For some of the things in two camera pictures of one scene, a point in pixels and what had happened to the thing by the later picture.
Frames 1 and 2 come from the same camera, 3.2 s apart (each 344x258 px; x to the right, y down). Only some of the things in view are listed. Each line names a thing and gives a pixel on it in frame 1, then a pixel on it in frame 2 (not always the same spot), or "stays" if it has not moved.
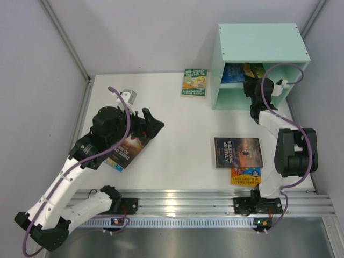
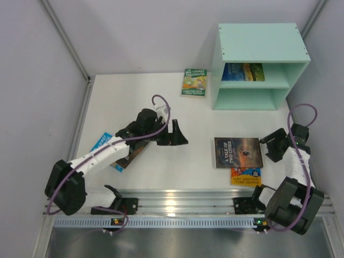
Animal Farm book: x=235 y=72 stays
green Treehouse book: x=194 y=83 stays
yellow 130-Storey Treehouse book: x=248 y=176 stays
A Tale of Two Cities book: x=237 y=152 stays
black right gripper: x=251 y=87 -> x=276 y=146
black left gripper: x=143 y=123 -> x=166 y=137
